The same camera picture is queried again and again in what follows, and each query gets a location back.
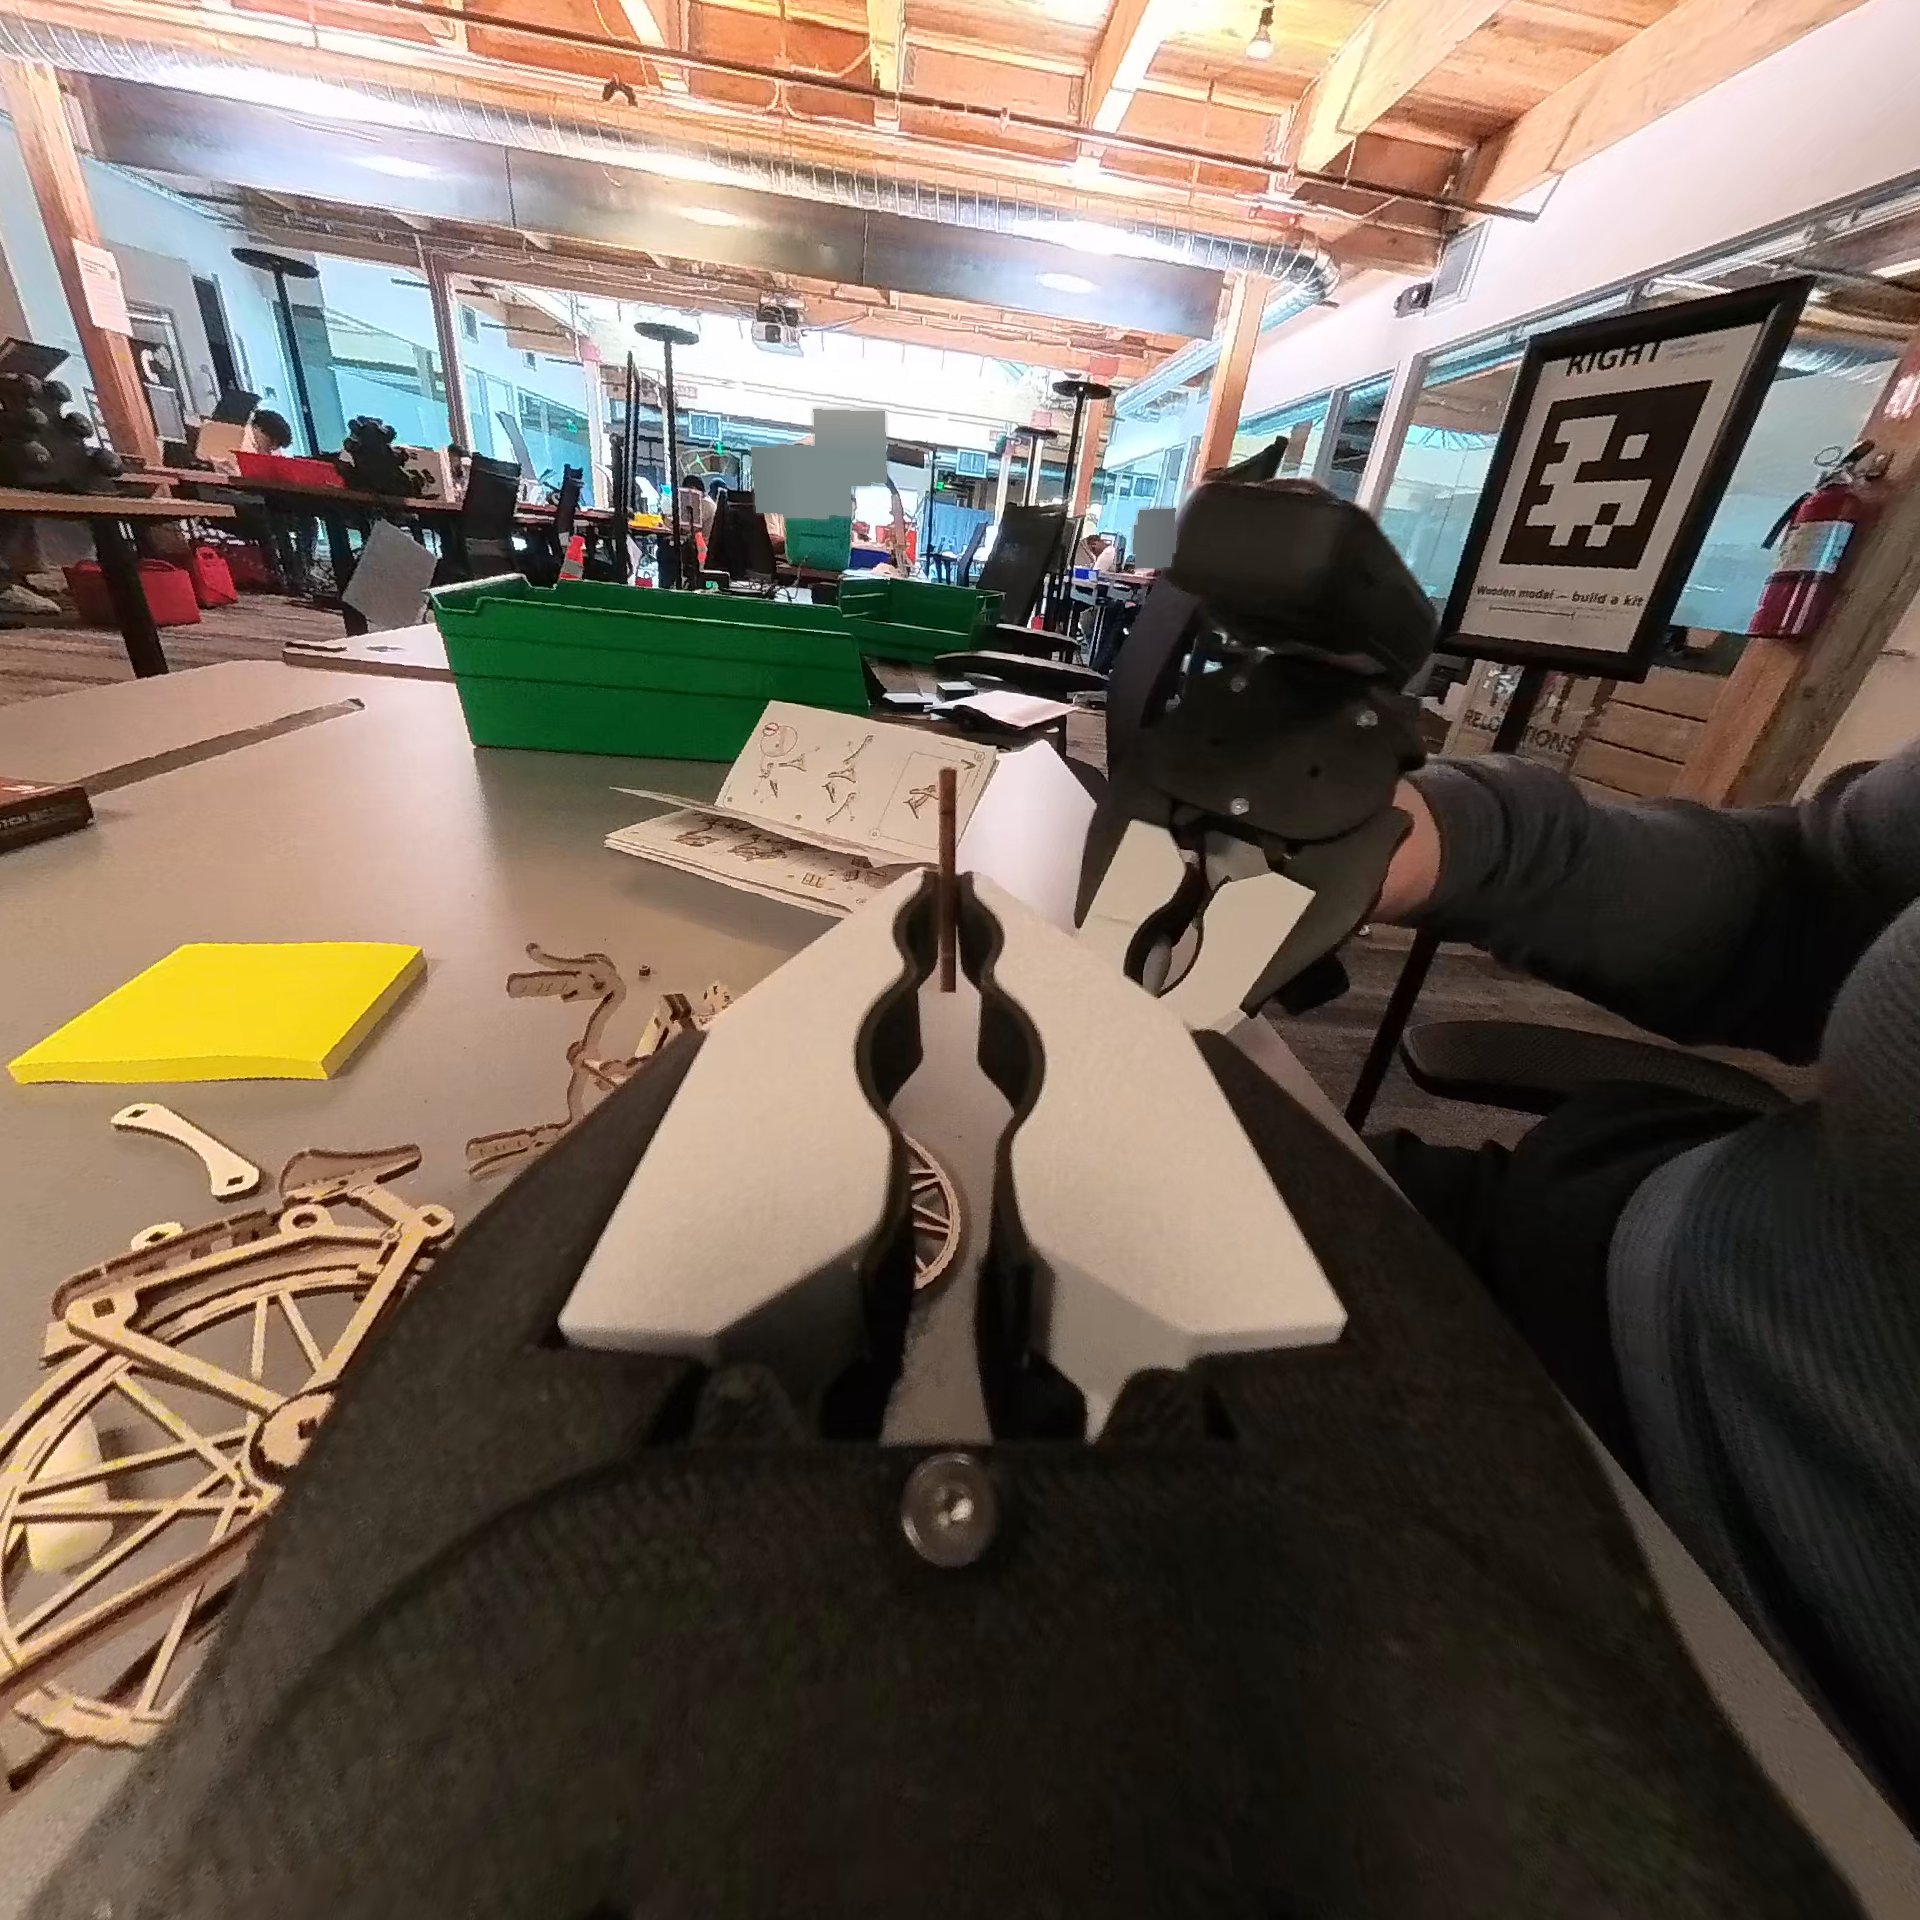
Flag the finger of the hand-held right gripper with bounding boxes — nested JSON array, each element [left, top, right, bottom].
[[1151, 881, 1333, 1032], [1075, 816, 1207, 993]]

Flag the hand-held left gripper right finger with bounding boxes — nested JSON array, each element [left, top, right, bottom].
[[960, 872, 1345, 1440]]

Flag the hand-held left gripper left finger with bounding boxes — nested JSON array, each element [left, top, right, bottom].
[[558, 868, 937, 1423]]

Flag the small flat wooden link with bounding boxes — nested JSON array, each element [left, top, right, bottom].
[[111, 1102, 261, 1201]]

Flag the wooden bicycle model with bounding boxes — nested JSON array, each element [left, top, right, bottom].
[[0, 941, 972, 1790]]

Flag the brown model kit box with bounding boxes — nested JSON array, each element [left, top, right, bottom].
[[0, 774, 96, 854]]

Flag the person's right hand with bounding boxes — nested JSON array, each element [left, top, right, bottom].
[[1375, 777, 1449, 924]]

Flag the instruction booklet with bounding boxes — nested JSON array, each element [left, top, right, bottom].
[[608, 699, 1000, 919]]

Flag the black office chair with armrests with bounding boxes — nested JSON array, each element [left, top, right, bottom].
[[937, 503, 1112, 709]]

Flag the small green plastic bin stack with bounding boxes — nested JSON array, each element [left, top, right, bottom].
[[837, 576, 1005, 662]]

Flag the person's legs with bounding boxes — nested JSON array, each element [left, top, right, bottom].
[[1371, 1111, 1654, 1503]]

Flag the black chair armrest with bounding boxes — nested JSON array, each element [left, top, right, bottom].
[[1400, 1020, 1789, 1119]]

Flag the framed tag sign on stand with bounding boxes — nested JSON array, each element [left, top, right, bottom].
[[1341, 277, 1819, 1136]]

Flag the large green plastic bin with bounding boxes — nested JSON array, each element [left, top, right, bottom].
[[427, 576, 888, 749]]

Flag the yellow sticky note pad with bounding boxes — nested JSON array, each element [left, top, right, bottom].
[[7, 941, 430, 1085]]

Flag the red fire extinguisher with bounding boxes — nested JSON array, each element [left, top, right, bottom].
[[1747, 441, 1892, 639]]

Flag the flat wooden board piece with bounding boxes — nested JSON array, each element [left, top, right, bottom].
[[286, 627, 452, 685]]

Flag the black floor lamp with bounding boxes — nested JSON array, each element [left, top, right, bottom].
[[637, 319, 704, 587], [230, 246, 327, 452]]

